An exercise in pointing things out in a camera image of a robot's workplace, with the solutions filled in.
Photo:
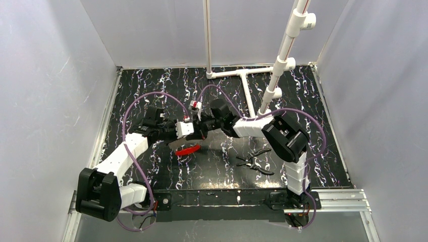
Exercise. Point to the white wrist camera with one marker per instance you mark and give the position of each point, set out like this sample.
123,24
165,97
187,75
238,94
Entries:
195,107
184,129

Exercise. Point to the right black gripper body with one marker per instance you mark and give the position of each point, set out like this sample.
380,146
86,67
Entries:
204,125

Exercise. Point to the aluminium front rail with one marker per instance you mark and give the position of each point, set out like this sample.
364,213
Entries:
345,215

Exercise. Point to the aluminium left rail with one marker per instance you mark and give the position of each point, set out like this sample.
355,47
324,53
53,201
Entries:
102,96

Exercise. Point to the metal plate with red handle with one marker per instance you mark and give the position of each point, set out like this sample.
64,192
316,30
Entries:
183,147

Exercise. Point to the white PVC pipe frame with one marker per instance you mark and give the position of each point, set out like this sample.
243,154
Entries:
300,19

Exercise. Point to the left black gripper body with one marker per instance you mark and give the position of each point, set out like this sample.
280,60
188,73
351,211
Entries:
172,134

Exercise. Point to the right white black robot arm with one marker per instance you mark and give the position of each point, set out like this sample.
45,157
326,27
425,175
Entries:
285,137

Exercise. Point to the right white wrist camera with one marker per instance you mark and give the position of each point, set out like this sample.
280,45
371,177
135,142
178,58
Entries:
195,107

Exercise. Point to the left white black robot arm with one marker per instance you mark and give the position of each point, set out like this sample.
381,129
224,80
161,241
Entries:
99,192

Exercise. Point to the black handled pliers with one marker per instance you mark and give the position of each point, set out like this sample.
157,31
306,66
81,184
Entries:
254,161

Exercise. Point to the aluminium rail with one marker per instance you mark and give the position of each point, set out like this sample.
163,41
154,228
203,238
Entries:
102,96
345,215

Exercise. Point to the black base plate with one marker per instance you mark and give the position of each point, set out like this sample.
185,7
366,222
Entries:
273,205

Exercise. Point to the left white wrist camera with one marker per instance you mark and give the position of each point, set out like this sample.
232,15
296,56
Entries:
184,129

